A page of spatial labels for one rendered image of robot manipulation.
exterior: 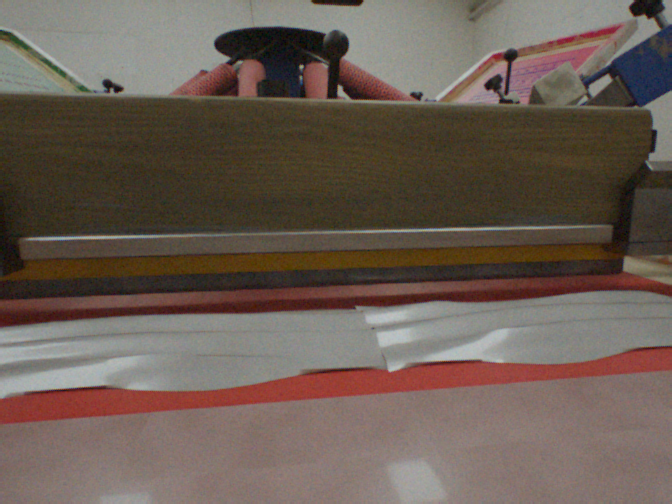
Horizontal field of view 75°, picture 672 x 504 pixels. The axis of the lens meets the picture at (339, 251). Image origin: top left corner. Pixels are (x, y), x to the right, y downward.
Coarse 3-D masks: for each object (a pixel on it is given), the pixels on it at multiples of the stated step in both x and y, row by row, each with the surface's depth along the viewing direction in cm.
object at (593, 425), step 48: (384, 288) 26; (432, 288) 26; (480, 288) 26; (528, 288) 26; (576, 288) 26; (624, 288) 26; (432, 384) 14; (480, 384) 14; (528, 384) 14; (576, 384) 14; (624, 384) 14; (432, 432) 12; (480, 432) 12; (528, 432) 12; (576, 432) 12; (624, 432) 12; (480, 480) 10; (528, 480) 10; (576, 480) 10; (624, 480) 10
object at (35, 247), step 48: (48, 240) 20; (96, 240) 20; (144, 240) 20; (192, 240) 21; (240, 240) 21; (288, 240) 21; (336, 240) 22; (384, 240) 22; (432, 240) 23; (480, 240) 23; (528, 240) 23; (576, 240) 24
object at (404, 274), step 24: (456, 264) 26; (480, 264) 26; (504, 264) 26; (528, 264) 26; (552, 264) 27; (576, 264) 27; (600, 264) 27; (0, 288) 22; (24, 288) 22; (48, 288) 22; (72, 288) 22; (96, 288) 23; (120, 288) 23; (144, 288) 23; (168, 288) 23; (192, 288) 23; (216, 288) 24; (240, 288) 24; (264, 288) 24
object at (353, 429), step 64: (0, 320) 21; (64, 320) 21; (256, 384) 14; (320, 384) 14; (384, 384) 14; (0, 448) 11; (64, 448) 11; (128, 448) 11; (192, 448) 11; (256, 448) 11; (320, 448) 11; (384, 448) 11
